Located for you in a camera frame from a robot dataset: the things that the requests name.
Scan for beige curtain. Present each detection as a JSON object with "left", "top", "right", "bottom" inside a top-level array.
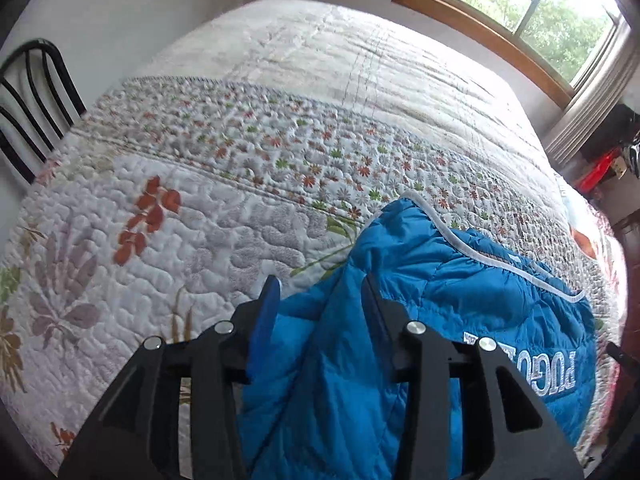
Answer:
[{"left": 544, "top": 25, "right": 636, "bottom": 166}]

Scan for pink floral blanket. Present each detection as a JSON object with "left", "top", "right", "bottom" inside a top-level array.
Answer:
[{"left": 557, "top": 175, "right": 628, "bottom": 336}]

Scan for dark hanging clothes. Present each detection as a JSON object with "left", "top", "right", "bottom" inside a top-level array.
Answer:
[{"left": 575, "top": 105, "right": 640, "bottom": 196}]

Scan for black metal chair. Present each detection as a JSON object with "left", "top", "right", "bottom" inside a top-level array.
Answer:
[{"left": 0, "top": 38, "right": 87, "bottom": 186}]

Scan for wooden framed window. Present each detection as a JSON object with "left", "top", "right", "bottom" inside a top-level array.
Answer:
[{"left": 392, "top": 0, "right": 631, "bottom": 108}]

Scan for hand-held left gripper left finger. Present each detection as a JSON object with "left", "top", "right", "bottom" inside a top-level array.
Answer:
[{"left": 59, "top": 275, "right": 283, "bottom": 480}]

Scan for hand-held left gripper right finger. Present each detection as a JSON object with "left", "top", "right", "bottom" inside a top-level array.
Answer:
[{"left": 361, "top": 275, "right": 585, "bottom": 480}]

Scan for blue puffer jacket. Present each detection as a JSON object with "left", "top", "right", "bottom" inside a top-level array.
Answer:
[{"left": 235, "top": 196, "right": 598, "bottom": 480}]

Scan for red hanging cloth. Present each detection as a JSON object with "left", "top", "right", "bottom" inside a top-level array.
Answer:
[{"left": 575, "top": 152, "right": 618, "bottom": 193}]

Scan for white floral quilt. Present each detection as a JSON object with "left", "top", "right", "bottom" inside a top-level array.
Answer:
[{"left": 0, "top": 0, "right": 628, "bottom": 476}]

